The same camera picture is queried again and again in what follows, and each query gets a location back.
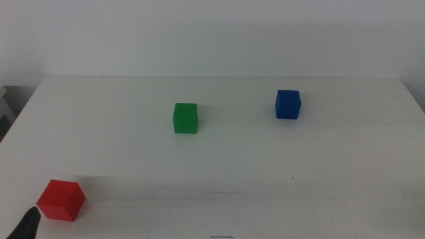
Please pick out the blue cube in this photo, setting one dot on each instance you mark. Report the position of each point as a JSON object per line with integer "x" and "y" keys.
{"x": 287, "y": 104}

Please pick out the green cube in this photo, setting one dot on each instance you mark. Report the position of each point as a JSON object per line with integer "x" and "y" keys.
{"x": 185, "y": 119}

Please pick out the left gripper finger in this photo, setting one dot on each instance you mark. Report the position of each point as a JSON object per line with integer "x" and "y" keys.
{"x": 26, "y": 225}

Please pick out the red cube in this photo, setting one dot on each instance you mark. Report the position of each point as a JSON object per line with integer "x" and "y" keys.
{"x": 59, "y": 199}

